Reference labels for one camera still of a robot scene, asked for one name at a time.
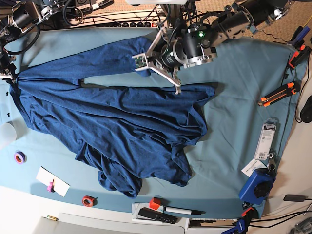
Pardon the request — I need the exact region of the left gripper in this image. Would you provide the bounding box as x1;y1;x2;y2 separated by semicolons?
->
146;26;182;95

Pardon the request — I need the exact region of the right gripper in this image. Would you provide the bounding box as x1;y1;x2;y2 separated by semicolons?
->
0;52;17;84

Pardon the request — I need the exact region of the blue t-shirt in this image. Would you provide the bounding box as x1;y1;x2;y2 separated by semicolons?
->
10;37;215;198

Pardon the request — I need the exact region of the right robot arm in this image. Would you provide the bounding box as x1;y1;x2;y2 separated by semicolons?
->
0;0;62;84

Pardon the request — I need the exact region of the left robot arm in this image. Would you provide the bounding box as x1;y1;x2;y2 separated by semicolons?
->
135;0;292;94

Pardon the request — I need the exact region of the translucent plastic cup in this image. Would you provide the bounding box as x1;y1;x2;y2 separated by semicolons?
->
0;122;17;150

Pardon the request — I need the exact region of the purple tape roll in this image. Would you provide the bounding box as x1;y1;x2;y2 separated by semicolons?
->
14;151;26;164

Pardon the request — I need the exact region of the white card with pink clip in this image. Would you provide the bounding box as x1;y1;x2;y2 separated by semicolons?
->
36;167;70;197

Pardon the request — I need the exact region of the orange black utility knife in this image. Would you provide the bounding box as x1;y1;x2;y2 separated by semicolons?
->
258;81;300;107

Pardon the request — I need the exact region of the blue black clamp top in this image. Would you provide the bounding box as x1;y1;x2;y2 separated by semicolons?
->
286;26;310;47

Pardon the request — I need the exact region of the blister pack with tool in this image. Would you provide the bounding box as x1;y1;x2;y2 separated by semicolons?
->
253;118;277;160

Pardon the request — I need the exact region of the orange black clamp right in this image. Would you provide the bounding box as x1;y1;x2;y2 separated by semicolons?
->
288;44;312;70

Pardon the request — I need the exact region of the white paper card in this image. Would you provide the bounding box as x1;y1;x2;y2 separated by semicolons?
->
241;159;267;177

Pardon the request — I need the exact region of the red cube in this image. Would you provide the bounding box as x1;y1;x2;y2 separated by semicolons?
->
149;197;161;210

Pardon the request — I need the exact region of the black computer mouse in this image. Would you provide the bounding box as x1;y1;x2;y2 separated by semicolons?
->
300;96;312;123

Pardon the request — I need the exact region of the red tape roll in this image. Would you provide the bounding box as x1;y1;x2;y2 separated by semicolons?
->
81;195;97;207

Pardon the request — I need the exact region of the white black marker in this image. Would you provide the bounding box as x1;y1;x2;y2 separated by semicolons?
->
163;206;203;215

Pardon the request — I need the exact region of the blue box with black knob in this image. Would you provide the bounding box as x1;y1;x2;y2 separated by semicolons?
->
238;168;276;205

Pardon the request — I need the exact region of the black remote control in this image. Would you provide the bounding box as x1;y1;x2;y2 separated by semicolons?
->
138;207;178;224

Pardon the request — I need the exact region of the orange clamp bottom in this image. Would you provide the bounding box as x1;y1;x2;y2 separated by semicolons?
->
241;207;255;217

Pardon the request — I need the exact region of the blue clamp bottom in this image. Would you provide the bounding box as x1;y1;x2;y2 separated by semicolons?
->
222;219;247;234

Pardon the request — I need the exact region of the black small device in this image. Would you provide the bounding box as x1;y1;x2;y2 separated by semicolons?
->
283;194;306;202

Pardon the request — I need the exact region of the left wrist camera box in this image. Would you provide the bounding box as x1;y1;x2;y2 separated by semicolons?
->
132;53;149;72

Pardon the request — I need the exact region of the power strip with red switch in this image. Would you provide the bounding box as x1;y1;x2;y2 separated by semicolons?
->
67;5;166;28

